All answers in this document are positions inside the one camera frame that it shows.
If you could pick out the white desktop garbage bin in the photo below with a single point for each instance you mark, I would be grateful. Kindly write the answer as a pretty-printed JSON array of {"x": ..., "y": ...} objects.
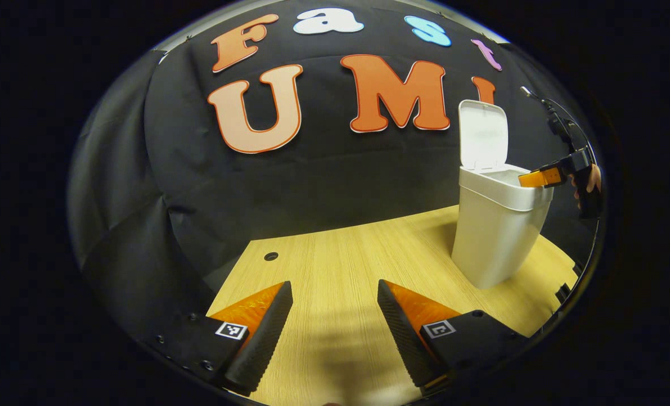
[{"x": 496, "y": 237}]

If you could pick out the black backdrop cloth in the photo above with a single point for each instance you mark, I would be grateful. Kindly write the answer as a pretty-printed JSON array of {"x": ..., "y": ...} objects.
[{"x": 256, "y": 192}]

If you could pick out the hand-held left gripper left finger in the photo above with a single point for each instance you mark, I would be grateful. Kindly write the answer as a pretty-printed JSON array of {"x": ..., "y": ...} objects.
[{"x": 264, "y": 344}]

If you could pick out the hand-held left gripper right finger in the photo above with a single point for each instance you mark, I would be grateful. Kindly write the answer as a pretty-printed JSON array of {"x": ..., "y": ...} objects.
[{"x": 402, "y": 338}]

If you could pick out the wooden desktop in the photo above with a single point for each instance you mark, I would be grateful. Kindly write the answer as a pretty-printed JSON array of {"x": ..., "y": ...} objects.
[{"x": 340, "y": 270}]

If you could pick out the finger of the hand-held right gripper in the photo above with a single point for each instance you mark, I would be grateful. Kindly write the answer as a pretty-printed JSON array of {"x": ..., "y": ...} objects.
[{"x": 541, "y": 177}]

